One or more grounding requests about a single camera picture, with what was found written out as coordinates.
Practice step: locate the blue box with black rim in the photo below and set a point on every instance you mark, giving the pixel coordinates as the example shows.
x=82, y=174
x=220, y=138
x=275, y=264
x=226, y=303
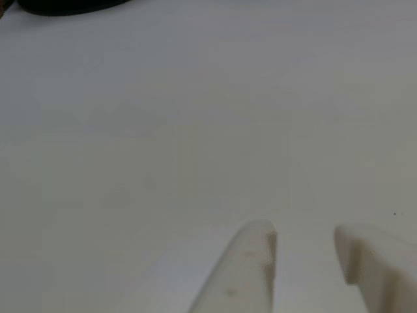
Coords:
x=68, y=6

